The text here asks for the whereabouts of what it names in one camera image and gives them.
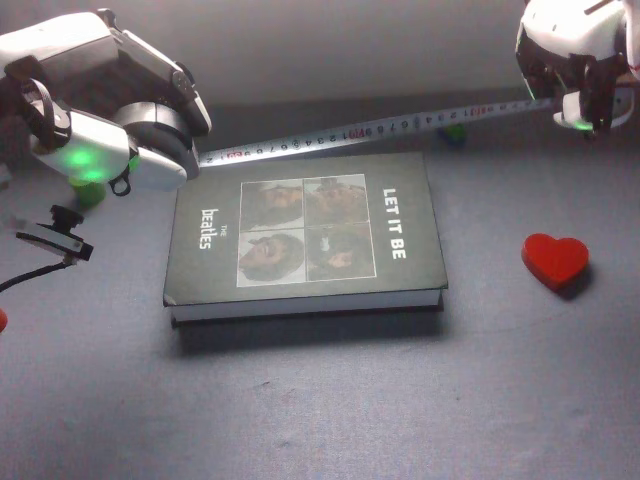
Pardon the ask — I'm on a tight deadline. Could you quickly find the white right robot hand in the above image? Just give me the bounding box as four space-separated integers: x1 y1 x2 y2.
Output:
514 0 640 141

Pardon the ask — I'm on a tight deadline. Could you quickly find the black Beatles hardcover book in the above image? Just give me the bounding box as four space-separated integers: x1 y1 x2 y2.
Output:
162 151 449 329

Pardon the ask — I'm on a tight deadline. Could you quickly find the green cylinder block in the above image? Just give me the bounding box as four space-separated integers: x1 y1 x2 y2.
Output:
437 123 470 147
68 174 108 206

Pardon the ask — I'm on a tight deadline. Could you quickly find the red heart block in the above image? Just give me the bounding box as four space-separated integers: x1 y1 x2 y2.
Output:
520 232 591 295

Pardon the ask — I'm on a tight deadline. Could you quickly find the grey table cloth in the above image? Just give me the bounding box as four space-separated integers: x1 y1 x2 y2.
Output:
0 89 640 480

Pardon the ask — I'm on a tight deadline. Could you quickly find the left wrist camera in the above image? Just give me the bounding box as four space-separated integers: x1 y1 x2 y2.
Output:
14 203 95 266

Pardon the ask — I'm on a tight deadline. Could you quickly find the thin black cable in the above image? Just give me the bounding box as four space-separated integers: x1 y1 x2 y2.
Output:
0 259 76 295

